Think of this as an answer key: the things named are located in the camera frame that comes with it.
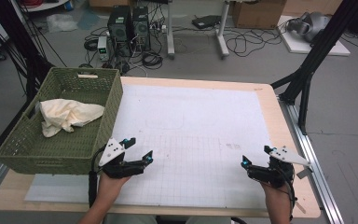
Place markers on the narrow black computer tower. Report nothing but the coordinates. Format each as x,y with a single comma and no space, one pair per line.
141,28

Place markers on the flat black device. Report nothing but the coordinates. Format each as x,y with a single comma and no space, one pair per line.
205,21

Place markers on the person's right hand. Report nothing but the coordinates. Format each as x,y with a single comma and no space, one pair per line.
278,199

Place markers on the person's trousers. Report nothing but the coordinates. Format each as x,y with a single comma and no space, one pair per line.
130,220

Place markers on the cream egg-print cloth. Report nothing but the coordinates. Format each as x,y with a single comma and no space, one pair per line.
65,113

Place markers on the person's left hand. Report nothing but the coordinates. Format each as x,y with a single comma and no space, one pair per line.
108,188

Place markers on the thin wooden stick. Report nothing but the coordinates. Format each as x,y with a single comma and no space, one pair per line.
300,207

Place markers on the small grey metal bracket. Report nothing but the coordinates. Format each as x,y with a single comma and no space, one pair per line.
304,173

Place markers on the large brown cardboard box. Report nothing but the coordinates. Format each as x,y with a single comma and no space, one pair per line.
258,14

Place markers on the long aluminium rail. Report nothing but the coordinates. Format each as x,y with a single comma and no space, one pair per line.
313,161

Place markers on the clear plastic bag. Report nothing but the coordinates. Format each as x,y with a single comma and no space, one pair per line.
60,23

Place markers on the green woven plastic basket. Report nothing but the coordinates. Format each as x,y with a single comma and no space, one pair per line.
59,149

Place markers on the white floor board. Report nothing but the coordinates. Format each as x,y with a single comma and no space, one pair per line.
295,43

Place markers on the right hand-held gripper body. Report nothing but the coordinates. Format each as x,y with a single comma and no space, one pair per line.
276,174

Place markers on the white grid mat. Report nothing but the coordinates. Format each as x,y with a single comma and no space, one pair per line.
186,124

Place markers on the grey headset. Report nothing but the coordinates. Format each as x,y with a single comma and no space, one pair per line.
310,25

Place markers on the wide black computer tower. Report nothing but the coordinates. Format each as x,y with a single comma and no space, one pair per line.
119,29

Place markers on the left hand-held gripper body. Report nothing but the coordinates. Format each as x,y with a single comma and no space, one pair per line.
113,155

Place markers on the small white power supply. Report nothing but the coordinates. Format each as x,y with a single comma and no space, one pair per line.
103,46

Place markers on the white desk leg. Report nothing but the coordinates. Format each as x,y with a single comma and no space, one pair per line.
170,31
222,34

